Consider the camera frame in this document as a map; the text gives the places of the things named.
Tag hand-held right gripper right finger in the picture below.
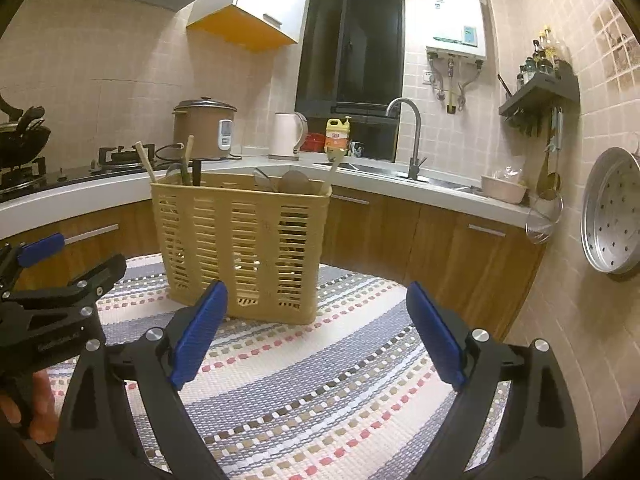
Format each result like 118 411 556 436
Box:
406 281 583 480

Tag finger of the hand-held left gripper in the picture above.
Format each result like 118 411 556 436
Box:
0 232 65 292
0 254 127 312

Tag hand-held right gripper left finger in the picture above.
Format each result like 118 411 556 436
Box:
52 280 230 480

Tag yellow plastic utensil basket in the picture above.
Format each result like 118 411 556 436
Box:
150 172 333 323

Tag light wooden chopstick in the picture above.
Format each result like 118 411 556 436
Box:
134 143 155 184
139 142 159 183

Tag person's left hand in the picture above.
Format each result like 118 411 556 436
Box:
0 370 57 442

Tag wooden base cabinets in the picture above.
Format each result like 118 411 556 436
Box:
0 185 547 345

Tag black gas stove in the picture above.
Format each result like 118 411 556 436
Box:
0 145 174 194

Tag black wok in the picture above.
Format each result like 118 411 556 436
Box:
0 105 53 169

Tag striped woven mat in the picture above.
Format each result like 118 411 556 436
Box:
47 254 512 480

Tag black cooking spatula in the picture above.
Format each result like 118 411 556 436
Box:
17 106 47 132

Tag metal mesh strainer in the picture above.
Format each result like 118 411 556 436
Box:
526 195 564 245

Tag beige plastic basin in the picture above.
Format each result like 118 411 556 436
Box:
481 175 530 205

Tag brown rice cooker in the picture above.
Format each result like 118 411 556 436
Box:
172 97 237 161

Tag steel sink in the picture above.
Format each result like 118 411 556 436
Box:
340 160 484 194

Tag round wooden spatula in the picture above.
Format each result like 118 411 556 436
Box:
277 170 312 195

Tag steel kitchen faucet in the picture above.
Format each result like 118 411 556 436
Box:
385 97 429 181

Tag brass ladle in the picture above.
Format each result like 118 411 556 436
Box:
537 150 562 202

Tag beige rice spoon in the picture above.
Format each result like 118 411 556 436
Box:
320 152 347 196

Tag yellow detergent bottle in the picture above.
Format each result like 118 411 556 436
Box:
325 116 353 157

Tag perforated metal steamer tray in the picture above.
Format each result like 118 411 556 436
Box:
580 147 640 276

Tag white electric kettle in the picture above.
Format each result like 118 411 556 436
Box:
268 111 309 162

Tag grey hanging kitchen tool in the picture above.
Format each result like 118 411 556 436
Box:
547 107 564 154

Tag water heater pipework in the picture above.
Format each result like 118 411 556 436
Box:
429 52 486 115

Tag dark framed window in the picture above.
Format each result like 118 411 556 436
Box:
295 0 406 163

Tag row of seasoning bottles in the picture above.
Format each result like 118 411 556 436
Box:
515 25 574 86

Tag white gas water heater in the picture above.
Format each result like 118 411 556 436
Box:
420 0 488 59

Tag black power cord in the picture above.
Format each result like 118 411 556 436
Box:
154 142 242 164

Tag dark wall spice rack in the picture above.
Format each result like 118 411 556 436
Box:
497 60 581 137

